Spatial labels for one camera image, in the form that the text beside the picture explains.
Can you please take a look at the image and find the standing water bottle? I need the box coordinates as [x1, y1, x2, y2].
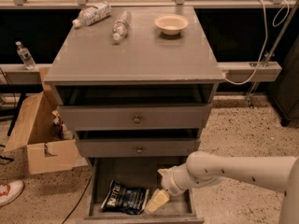
[16, 41, 36, 70]

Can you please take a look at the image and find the clear water bottle lying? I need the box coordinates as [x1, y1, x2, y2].
[112, 10, 132, 42]

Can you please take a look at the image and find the white bowl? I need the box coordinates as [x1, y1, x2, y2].
[154, 14, 189, 35]

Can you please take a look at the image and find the grey drawer cabinet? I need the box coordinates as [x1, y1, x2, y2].
[43, 6, 225, 224]

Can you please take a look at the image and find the white cable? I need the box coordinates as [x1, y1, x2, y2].
[222, 0, 292, 86]

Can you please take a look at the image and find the black floor cable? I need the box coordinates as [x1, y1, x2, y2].
[61, 175, 93, 224]

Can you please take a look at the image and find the dark cabinet at right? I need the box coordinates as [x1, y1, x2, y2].
[269, 37, 299, 127]

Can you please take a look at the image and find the grey bottom drawer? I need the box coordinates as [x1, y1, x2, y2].
[77, 157, 204, 224]

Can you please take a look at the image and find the grey drawer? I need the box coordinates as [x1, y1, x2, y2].
[58, 105, 211, 131]
[76, 138, 200, 158]
[77, 157, 204, 224]

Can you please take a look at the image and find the white red sneaker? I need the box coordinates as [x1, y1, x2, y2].
[0, 180, 24, 206]

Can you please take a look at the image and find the open cardboard box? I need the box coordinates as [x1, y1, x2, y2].
[3, 66, 79, 175]

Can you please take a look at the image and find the blue chip bag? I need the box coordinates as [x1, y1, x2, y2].
[101, 180, 150, 215]

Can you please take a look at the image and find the grey top drawer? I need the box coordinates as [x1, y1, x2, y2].
[58, 105, 211, 131]

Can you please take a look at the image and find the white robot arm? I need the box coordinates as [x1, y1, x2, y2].
[145, 151, 299, 224]

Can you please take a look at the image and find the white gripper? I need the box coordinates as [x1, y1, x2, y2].
[144, 164, 195, 214]

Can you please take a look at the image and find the metal tripod stand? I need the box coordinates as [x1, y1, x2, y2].
[244, 0, 299, 109]

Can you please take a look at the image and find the white labelled bottle lying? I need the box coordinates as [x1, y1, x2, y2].
[72, 1, 111, 28]

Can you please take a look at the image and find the grey middle drawer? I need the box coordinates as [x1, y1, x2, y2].
[76, 138, 200, 158]

